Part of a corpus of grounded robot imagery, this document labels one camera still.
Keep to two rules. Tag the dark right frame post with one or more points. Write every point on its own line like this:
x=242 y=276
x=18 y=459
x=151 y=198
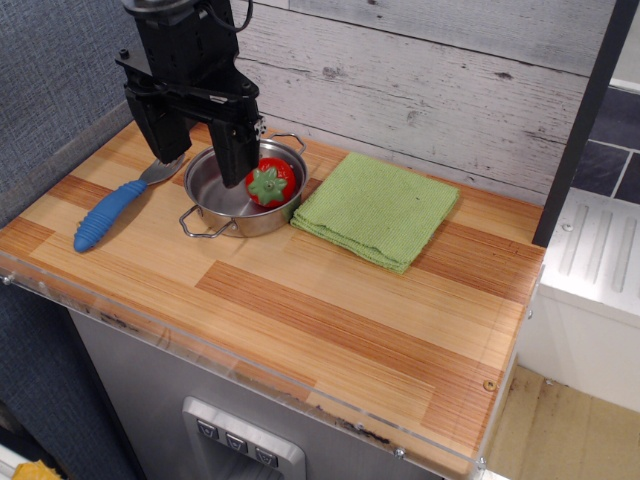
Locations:
x=606 y=61

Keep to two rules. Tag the grey toy fridge cabinet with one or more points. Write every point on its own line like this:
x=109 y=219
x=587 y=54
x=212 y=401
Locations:
x=147 y=383

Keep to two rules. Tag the green cloth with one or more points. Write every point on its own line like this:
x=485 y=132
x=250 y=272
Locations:
x=378 y=211

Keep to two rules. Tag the silver metal pot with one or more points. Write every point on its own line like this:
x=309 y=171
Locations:
x=219 y=210

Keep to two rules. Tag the blue handled metal fork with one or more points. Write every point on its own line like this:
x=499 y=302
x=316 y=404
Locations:
x=99 y=220

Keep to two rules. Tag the yellow object in corner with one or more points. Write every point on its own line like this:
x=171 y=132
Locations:
x=34 y=471

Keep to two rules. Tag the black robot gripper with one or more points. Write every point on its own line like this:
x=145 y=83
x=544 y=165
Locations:
x=187 y=61

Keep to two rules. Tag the white toy sink unit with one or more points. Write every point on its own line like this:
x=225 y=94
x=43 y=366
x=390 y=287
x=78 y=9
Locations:
x=582 y=328

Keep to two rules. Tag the clear acrylic edge guard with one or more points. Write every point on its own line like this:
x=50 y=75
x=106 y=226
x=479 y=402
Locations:
x=442 y=461

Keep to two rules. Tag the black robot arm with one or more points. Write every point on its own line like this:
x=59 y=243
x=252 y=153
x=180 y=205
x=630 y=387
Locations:
x=184 y=71

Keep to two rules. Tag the silver dispenser panel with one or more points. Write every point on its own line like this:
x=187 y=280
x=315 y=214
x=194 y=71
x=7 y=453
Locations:
x=228 y=447

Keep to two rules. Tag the red toy tomato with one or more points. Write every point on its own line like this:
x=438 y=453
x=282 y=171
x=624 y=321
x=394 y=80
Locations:
x=272 y=183

